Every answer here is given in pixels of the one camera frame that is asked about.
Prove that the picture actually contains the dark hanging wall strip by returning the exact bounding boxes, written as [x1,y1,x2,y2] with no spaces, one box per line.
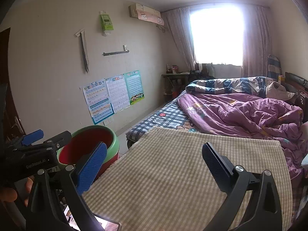
[75,29,89,73]

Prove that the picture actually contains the wall air conditioner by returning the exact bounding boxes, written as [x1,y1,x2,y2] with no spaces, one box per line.
[128,3,164,26]

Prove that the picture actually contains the dark side table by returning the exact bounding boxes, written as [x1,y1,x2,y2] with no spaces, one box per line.
[161,64,191,102]

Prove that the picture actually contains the blue plaid bed sheet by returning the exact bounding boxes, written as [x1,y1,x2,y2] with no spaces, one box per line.
[126,91,200,149]

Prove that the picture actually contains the pink window curtains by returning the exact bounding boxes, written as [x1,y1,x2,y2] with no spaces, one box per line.
[162,3,272,77]

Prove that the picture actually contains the green wall tissue box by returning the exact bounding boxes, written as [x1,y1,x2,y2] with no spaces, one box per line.
[100,11,114,37]

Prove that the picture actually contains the black wall rail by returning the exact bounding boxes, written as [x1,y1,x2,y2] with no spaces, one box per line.
[102,45,130,57]

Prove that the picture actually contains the blue patchwork quilt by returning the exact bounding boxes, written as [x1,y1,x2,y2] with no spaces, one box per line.
[185,76,296,101]

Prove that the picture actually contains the dark wooden headboard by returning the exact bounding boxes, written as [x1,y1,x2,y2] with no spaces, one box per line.
[285,72,307,123]

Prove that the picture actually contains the person's left hand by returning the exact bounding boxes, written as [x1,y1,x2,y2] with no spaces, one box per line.
[0,176,34,202]

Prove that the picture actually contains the purple quilt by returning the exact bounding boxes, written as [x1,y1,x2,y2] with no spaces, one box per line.
[177,92,307,185]

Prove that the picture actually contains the red bin with green rim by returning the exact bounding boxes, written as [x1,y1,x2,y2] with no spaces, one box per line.
[57,125,120,179]

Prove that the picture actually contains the educational wall posters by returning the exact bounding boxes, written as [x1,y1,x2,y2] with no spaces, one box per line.
[82,70,145,125]

